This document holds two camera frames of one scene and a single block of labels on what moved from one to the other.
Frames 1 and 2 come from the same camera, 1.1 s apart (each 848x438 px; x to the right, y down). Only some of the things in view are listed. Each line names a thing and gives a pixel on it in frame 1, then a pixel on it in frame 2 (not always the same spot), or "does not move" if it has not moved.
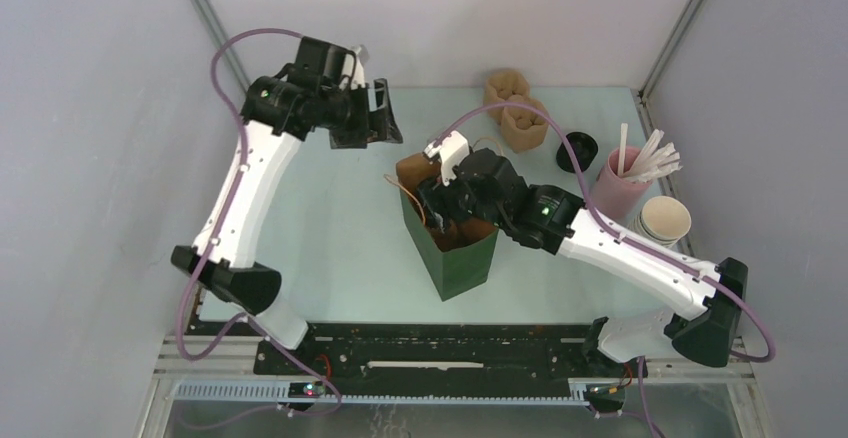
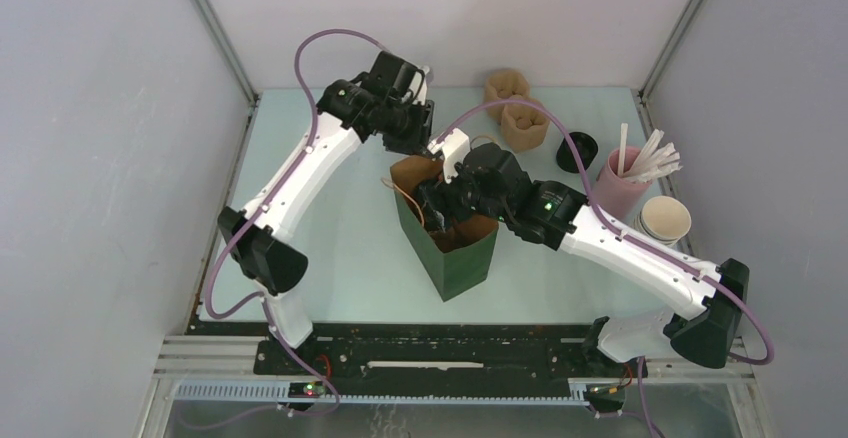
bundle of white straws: [656, 161] does not move
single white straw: [622, 149] does not move
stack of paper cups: [663, 220] does not move
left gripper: [376, 126] → [418, 142]
